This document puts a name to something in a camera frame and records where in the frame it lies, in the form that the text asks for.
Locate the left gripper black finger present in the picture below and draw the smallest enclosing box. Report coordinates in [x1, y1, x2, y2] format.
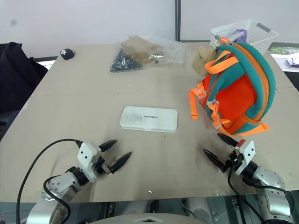
[109, 151, 132, 175]
[98, 139, 118, 152]

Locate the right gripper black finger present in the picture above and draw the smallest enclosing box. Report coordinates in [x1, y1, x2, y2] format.
[217, 133, 239, 147]
[202, 148, 228, 173]

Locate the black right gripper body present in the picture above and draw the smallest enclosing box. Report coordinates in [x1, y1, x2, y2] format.
[224, 149, 244, 173]

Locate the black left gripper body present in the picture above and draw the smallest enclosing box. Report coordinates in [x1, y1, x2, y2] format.
[93, 151, 112, 178]

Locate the orange and teal backpack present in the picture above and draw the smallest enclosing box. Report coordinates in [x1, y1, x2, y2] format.
[188, 34, 277, 137]

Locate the white plastic pencil case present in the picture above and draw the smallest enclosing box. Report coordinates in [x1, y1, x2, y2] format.
[119, 106, 178, 133]

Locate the grey rounded robot torso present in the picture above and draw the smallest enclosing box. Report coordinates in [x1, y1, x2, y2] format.
[92, 210, 204, 224]

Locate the beige fuzzy plush lump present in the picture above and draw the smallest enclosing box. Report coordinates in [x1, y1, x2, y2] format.
[191, 45, 218, 77]

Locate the clear bag of black pellets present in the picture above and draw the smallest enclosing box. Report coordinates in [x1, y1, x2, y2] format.
[109, 47, 145, 74]

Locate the small black white-dotted object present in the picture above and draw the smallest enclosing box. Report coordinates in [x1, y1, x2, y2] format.
[59, 48, 76, 61]

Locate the white and purple packet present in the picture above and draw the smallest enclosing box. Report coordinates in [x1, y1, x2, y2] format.
[285, 56, 299, 67]

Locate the clear bag with brown material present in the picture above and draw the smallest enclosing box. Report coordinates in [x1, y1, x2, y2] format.
[120, 35, 186, 68]

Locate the white plastic lattice basket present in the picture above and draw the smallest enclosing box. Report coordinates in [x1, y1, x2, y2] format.
[210, 19, 280, 57]

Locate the purple plastic bag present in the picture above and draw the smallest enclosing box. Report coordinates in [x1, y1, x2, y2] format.
[230, 28, 249, 44]

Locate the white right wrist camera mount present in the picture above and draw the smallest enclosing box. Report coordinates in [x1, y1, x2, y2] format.
[234, 139, 256, 176]

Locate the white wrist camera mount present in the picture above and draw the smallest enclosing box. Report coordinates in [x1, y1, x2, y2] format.
[234, 139, 256, 176]
[77, 142, 102, 183]

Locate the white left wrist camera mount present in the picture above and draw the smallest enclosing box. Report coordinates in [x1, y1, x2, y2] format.
[77, 142, 102, 183]

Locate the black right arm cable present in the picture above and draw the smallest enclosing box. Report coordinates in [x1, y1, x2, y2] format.
[228, 163, 297, 224]

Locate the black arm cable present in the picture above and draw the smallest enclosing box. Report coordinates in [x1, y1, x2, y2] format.
[15, 139, 83, 224]
[228, 163, 297, 224]

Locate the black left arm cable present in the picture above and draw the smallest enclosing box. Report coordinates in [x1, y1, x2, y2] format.
[15, 139, 83, 224]

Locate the dark vertical frame post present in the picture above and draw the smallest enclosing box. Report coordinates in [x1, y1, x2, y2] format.
[175, 0, 183, 42]

